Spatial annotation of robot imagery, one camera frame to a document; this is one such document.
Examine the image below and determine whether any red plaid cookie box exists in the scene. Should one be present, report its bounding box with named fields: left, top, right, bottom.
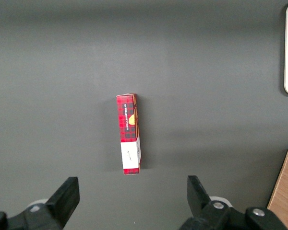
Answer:
left=116, top=92, right=143, bottom=176

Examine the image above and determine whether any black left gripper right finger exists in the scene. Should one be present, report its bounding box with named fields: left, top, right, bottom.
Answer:
left=179, top=175, right=287, bottom=230

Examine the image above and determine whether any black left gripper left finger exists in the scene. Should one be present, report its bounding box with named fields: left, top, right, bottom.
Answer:
left=0, top=176, right=81, bottom=230

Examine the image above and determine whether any light wooden drawer cabinet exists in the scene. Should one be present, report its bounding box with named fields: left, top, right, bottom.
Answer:
left=266, top=149, right=288, bottom=230

